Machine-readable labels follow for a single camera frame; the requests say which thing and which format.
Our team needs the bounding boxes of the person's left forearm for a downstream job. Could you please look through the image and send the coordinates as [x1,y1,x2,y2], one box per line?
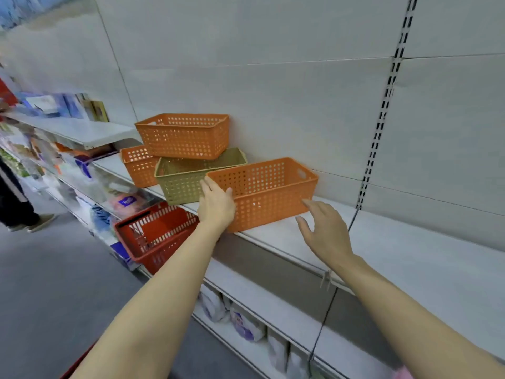
[70,224,226,379]

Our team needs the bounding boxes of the small orange perforated basket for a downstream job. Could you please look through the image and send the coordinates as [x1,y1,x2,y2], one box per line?
[120,144,161,189]

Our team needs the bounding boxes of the person's right forearm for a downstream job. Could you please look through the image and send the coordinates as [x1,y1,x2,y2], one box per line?
[332,252,505,379]

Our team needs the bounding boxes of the large orange perforated basket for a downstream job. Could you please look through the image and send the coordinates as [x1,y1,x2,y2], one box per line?
[205,157,319,233]

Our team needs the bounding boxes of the olive green perforated basket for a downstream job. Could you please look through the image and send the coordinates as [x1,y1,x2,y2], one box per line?
[154,148,248,206]

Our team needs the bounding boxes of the person's left hand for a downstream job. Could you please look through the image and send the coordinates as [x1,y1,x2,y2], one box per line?
[197,177,237,236]

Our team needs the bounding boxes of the slotted shelf upright rail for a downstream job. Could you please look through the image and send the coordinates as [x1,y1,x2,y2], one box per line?
[355,0,419,211]

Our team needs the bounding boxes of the red shopping basket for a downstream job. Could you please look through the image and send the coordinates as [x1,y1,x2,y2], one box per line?
[114,201,200,276]

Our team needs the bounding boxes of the shelves of packaged goods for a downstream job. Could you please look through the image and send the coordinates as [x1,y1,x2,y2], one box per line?
[0,121,160,269]

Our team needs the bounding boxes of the person's right hand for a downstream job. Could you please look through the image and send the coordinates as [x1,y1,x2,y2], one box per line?
[295,199,354,270]

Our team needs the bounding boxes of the row of boxed goods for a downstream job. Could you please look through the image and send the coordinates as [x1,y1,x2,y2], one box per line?
[15,92,110,123]

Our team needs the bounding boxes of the white plastic packet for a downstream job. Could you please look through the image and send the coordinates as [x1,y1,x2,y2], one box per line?
[228,301,267,343]
[286,343,313,379]
[198,285,232,324]
[267,327,291,374]

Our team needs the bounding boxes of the short white shelf board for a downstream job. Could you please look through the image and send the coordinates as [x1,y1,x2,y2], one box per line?
[3,110,137,151]

